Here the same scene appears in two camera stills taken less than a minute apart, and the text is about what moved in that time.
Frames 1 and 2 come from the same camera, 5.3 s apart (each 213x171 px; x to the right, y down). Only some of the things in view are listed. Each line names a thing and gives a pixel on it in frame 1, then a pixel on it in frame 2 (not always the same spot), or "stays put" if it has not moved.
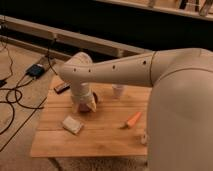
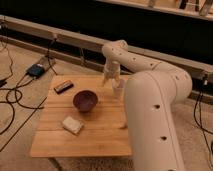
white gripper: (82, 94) → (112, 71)
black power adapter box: (35, 71) stays put
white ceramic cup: (118, 90) stays put
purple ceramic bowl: (83, 107) stays put
